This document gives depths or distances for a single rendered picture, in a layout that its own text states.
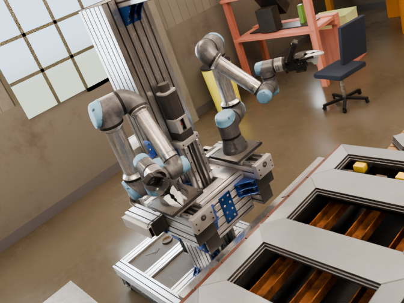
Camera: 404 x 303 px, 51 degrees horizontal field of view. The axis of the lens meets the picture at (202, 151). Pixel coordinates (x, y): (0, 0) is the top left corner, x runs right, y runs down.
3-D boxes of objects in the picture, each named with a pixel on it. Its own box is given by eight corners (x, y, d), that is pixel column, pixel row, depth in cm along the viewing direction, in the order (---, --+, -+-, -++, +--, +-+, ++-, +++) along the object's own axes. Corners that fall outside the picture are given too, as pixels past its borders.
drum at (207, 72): (229, 99, 629) (215, 57, 601) (250, 100, 597) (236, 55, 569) (209, 113, 606) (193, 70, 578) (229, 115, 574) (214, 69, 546)
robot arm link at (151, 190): (174, 188, 184) (168, 169, 177) (152, 201, 180) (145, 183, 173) (165, 179, 190) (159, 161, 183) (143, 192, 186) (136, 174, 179)
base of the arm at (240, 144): (218, 153, 246) (213, 139, 242) (234, 140, 254) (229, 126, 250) (236, 157, 235) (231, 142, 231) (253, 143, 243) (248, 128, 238)
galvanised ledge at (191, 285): (347, 165, 262) (345, 160, 261) (205, 315, 195) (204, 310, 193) (319, 160, 277) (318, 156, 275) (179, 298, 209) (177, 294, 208)
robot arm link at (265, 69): (260, 74, 234) (255, 60, 230) (279, 70, 229) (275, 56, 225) (257, 80, 228) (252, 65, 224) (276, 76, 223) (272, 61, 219)
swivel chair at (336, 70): (379, 92, 483) (365, 12, 444) (363, 113, 451) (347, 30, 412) (333, 94, 519) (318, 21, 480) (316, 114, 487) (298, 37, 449)
